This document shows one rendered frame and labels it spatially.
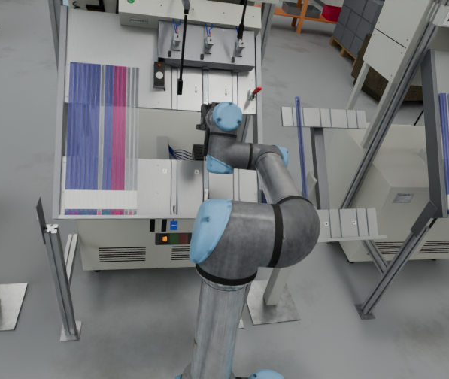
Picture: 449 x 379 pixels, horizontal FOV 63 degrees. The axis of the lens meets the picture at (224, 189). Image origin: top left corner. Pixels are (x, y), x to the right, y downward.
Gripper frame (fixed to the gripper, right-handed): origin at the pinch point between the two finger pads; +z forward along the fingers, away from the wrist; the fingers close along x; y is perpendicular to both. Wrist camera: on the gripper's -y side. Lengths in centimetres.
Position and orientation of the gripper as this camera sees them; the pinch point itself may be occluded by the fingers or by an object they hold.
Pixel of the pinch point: (206, 129)
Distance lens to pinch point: 131.2
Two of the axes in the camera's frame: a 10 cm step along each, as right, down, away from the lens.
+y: 0.4, -9.9, -1.1
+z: -2.2, -1.2, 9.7
